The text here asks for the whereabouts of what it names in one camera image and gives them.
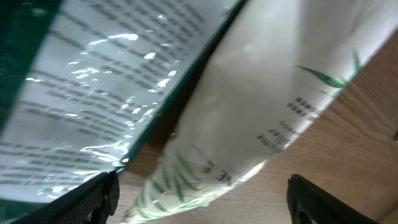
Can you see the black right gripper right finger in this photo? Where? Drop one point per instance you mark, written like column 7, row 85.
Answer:
column 309, row 204

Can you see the green white package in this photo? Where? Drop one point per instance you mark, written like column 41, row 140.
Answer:
column 82, row 82

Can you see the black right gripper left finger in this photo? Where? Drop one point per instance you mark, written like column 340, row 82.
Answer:
column 92, row 202

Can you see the white tube with tan cap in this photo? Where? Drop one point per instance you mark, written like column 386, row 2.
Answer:
column 279, row 66

